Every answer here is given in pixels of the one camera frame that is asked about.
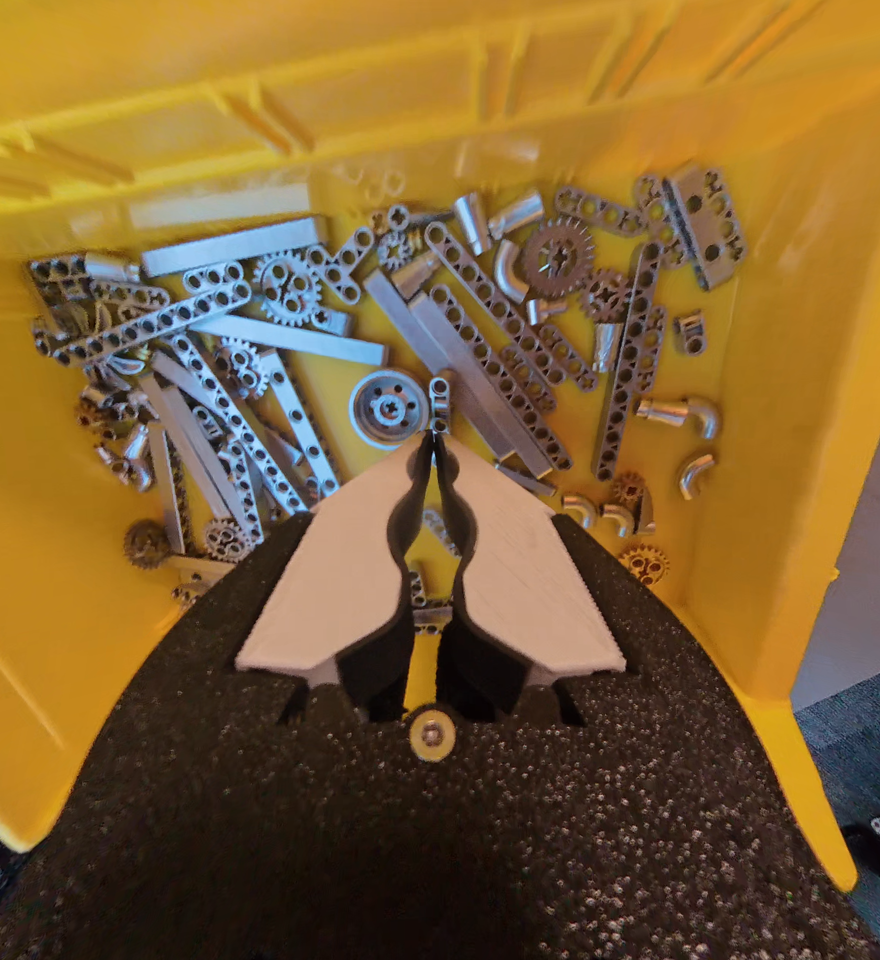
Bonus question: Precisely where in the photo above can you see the yellow plastic bin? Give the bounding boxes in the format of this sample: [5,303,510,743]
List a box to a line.
[0,0,880,894]

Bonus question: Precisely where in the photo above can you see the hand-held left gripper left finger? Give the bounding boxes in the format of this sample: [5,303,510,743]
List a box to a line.
[235,432,435,687]

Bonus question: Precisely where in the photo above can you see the pile of silver beam parts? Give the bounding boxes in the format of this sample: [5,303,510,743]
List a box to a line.
[27,161,749,610]

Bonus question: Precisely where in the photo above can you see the silver pulley wheel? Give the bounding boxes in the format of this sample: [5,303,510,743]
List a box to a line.
[350,369,428,450]

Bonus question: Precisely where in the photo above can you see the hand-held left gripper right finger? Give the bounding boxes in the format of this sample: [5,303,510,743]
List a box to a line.
[436,435,627,687]

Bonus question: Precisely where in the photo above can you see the small gold gear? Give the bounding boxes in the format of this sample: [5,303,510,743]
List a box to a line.
[620,543,671,585]

